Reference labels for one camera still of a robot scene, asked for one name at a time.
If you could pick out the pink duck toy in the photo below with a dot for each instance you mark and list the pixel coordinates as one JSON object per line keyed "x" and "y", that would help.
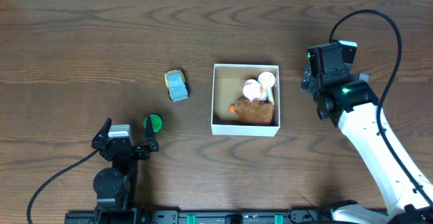
{"x": 252, "y": 90}

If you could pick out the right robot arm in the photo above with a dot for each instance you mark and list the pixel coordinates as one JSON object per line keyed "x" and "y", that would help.
{"x": 352, "y": 106}

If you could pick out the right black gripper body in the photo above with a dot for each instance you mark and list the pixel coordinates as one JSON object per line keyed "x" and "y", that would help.
{"x": 306, "y": 82}

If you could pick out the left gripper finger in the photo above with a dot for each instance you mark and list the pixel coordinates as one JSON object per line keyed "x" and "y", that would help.
{"x": 149, "y": 132}
{"x": 103, "y": 132}

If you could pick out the yellow grey toy car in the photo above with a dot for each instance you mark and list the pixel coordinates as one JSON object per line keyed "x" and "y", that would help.
{"x": 176, "y": 84}

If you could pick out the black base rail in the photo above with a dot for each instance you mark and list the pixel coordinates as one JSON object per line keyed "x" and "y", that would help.
{"x": 203, "y": 218}

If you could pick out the small wooden rattle drum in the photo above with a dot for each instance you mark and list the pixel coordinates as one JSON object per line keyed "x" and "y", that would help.
{"x": 267, "y": 81}

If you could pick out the green round toy disc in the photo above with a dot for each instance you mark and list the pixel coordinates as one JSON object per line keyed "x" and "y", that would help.
{"x": 156, "y": 122}

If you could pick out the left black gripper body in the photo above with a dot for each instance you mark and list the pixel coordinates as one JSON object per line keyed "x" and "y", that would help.
{"x": 125, "y": 149}

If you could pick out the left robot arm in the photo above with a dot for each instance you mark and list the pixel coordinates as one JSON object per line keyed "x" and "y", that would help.
{"x": 115, "y": 186}

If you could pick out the brown plush toy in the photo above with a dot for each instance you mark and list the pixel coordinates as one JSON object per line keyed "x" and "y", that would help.
{"x": 253, "y": 112}

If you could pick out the white cardboard box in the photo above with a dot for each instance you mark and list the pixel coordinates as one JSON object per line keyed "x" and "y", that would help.
{"x": 228, "y": 80}

